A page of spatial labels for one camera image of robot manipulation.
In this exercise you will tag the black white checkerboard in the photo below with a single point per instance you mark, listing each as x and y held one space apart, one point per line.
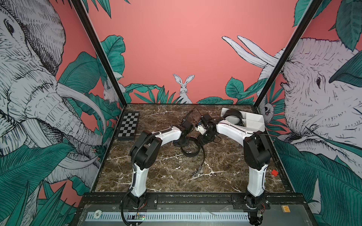
128 127

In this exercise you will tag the left black frame post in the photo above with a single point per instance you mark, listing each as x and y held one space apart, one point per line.
82 14

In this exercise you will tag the black belt long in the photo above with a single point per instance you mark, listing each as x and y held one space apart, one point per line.
194 154

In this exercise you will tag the red cube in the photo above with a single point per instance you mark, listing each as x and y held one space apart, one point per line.
275 173

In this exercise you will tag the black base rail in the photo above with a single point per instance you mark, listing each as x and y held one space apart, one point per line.
153 200

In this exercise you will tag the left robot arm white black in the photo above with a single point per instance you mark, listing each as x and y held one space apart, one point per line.
145 151

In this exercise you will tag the right black frame post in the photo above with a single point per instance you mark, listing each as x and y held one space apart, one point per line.
303 24

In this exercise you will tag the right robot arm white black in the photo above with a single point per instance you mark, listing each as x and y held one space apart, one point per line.
256 147

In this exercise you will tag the black frame post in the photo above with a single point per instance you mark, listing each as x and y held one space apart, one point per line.
82 14
303 24

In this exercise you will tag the white foam storage box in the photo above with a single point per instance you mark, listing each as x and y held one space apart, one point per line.
253 122

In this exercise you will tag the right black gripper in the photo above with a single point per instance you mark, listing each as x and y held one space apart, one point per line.
202 141

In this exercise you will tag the long black belt s-curved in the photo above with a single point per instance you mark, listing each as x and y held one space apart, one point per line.
235 113

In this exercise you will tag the white slotted cable duct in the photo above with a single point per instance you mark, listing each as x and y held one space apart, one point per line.
170 216

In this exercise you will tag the white round knob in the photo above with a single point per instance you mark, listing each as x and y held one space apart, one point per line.
97 214

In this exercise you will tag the orange label sticker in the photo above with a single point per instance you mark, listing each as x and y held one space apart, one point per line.
285 209

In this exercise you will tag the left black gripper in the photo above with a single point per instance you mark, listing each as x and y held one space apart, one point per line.
185 144

